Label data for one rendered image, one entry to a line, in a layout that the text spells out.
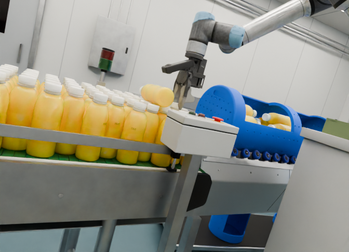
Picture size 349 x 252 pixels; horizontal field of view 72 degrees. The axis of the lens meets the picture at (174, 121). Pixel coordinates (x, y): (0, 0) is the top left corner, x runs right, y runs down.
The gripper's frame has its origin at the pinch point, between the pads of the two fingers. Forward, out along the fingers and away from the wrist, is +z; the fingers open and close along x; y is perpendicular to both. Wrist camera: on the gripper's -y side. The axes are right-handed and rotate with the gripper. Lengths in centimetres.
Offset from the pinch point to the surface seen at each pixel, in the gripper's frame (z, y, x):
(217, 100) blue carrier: -5.8, 22.9, 5.1
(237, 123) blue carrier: 1.3, 25.7, -8.2
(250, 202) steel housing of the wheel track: 40, 55, -4
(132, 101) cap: 1.5, -19.4, -5.1
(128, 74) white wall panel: -8, 84, 341
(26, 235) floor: 110, -38, 78
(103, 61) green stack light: -9.5, -22.0, 39.3
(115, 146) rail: 14.4, -24.4, -14.7
